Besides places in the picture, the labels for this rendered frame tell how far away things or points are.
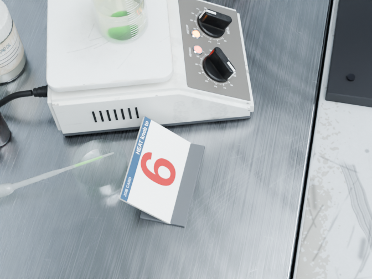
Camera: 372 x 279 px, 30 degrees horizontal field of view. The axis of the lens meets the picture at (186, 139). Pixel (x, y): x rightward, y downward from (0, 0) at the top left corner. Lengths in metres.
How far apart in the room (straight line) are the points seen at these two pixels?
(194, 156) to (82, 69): 0.14
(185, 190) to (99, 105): 0.12
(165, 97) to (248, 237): 0.15
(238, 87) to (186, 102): 0.06
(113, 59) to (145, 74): 0.04
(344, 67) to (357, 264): 0.21
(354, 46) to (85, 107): 0.29
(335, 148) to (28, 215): 0.31
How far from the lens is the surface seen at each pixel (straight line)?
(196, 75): 0.68
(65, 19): 0.70
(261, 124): 0.72
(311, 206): 0.68
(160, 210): 0.66
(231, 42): 0.73
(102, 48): 0.67
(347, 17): 0.79
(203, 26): 0.72
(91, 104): 0.67
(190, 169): 0.69
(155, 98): 0.67
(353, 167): 0.71
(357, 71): 0.75
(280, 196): 0.68
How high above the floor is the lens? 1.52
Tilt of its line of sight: 60 degrees down
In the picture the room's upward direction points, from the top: 5 degrees counter-clockwise
